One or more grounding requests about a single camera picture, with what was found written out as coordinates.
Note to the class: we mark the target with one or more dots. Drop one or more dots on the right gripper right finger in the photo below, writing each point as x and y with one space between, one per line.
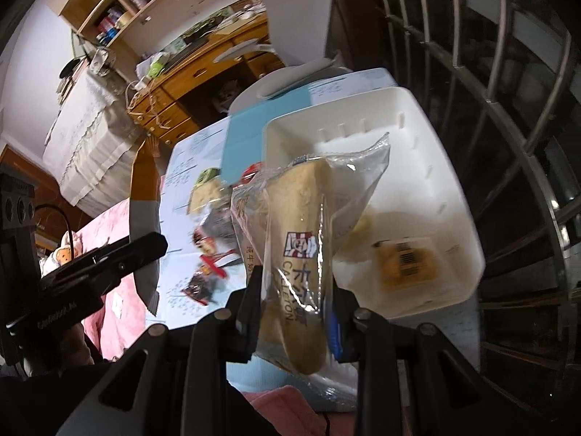
341 330

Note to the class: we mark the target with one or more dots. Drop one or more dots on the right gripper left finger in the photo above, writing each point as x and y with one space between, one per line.
244 325

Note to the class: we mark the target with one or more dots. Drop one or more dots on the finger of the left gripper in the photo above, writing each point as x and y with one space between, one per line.
102 269

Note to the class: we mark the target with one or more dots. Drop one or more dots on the red white candy wrapper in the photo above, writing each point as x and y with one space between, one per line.
218 251

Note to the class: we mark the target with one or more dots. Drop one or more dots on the orange biscuit snack bag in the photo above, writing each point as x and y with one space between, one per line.
407 263

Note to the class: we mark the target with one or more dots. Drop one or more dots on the large triangular bread package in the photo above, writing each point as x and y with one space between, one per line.
296 219

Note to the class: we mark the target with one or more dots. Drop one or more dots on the clear pastry snack bag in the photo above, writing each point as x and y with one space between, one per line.
209 193

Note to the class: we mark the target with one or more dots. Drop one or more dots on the small red snack packet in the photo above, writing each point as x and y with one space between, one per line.
249 173

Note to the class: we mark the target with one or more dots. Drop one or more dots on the clear nut cluster packet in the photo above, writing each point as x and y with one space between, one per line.
201 288

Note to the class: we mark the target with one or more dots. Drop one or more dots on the green pineapple cake packet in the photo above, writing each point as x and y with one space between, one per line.
206 176

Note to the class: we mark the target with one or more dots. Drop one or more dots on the patterned blue white tablecloth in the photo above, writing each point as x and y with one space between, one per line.
232 145

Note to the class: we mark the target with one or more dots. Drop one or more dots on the white plastic storage bin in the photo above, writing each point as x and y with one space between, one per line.
417 200

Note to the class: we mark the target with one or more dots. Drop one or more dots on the wooden desk with drawers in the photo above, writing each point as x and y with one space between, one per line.
179 103

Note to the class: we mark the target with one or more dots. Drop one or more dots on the cat under desk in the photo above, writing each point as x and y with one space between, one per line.
225 95

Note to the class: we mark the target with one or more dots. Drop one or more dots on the steel window guard bars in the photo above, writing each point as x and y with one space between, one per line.
500 83

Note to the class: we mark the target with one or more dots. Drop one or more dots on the grey office chair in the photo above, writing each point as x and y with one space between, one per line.
300 34

